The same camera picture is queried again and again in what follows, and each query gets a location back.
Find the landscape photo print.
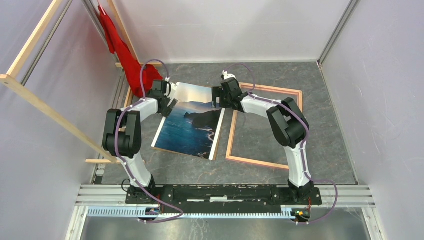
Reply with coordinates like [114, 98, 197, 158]
[151, 82, 225, 161]

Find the pink wooden picture frame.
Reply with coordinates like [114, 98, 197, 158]
[225, 84, 303, 171]

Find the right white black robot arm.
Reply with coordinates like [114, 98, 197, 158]
[211, 77, 314, 204]

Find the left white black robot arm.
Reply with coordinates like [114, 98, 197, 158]
[102, 80, 178, 204]

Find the red cloth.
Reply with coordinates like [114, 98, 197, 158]
[98, 5, 163, 98]

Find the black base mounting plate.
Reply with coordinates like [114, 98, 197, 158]
[125, 184, 323, 215]

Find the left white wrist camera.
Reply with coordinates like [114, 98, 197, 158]
[165, 77, 179, 102]

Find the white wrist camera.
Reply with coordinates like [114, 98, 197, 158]
[165, 77, 179, 102]
[221, 70, 237, 81]

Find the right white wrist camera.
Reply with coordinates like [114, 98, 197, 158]
[221, 70, 237, 81]

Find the white slotted cable duct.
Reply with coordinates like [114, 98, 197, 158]
[86, 206, 296, 220]

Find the wooden rack frame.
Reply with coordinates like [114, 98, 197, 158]
[0, 0, 163, 166]

